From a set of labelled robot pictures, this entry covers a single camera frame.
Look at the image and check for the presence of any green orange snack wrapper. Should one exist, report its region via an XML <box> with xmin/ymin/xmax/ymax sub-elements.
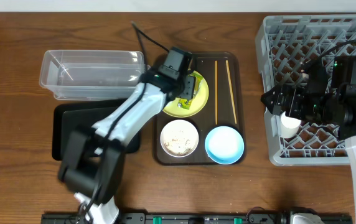
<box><xmin>177</xmin><ymin>71</ymin><xmax>204</xmax><ymax>110</ymax></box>

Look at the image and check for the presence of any white cup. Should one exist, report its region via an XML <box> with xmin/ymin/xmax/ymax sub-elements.
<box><xmin>280</xmin><ymin>113</ymin><xmax>301</xmax><ymax>138</ymax></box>

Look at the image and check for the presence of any white bowl with crumbs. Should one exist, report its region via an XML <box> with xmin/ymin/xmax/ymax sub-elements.
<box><xmin>159</xmin><ymin>119</ymin><xmax>199</xmax><ymax>158</ymax></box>

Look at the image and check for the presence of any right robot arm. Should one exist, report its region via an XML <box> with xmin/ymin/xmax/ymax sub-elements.
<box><xmin>261</xmin><ymin>56</ymin><xmax>356</xmax><ymax>221</ymax></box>

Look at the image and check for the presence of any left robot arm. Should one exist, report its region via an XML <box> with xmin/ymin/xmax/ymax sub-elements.
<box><xmin>58</xmin><ymin>70</ymin><xmax>197</xmax><ymax>223</ymax></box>

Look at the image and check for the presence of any grey dishwasher rack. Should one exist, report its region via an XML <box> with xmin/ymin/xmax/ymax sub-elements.
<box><xmin>255</xmin><ymin>14</ymin><xmax>356</xmax><ymax>166</ymax></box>

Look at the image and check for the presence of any yellow round plate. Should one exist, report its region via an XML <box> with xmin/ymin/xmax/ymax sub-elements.
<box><xmin>163</xmin><ymin>78</ymin><xmax>209</xmax><ymax>118</ymax></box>

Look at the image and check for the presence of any left wooden chopstick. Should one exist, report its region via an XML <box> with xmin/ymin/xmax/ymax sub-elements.
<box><xmin>214</xmin><ymin>60</ymin><xmax>218</xmax><ymax>125</ymax></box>

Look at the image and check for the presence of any wooden chopstick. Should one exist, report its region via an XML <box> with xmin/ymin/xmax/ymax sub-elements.
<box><xmin>225</xmin><ymin>60</ymin><xmax>237</xmax><ymax>124</ymax></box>
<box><xmin>214</xmin><ymin>60</ymin><xmax>218</xmax><ymax>125</ymax></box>

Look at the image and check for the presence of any dark brown serving tray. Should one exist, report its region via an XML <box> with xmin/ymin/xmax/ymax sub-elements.
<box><xmin>153</xmin><ymin>52</ymin><xmax>245</xmax><ymax>166</ymax></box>

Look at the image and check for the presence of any right wooden chopstick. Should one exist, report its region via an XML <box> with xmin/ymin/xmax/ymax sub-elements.
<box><xmin>225</xmin><ymin>60</ymin><xmax>237</xmax><ymax>124</ymax></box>

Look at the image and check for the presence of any light blue bowl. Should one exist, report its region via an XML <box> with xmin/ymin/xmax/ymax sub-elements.
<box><xmin>204</xmin><ymin>126</ymin><xmax>245</xmax><ymax>165</ymax></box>

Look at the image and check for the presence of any clear plastic bin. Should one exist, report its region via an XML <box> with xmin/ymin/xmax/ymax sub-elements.
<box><xmin>39</xmin><ymin>50</ymin><xmax>145</xmax><ymax>101</ymax></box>

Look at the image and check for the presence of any black plastic tray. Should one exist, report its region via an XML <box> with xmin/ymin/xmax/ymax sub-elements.
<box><xmin>52</xmin><ymin>99</ymin><xmax>125</xmax><ymax>161</ymax></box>

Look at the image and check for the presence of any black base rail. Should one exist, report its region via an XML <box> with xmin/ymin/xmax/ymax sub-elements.
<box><xmin>40</xmin><ymin>206</ymin><xmax>353</xmax><ymax>224</ymax></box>

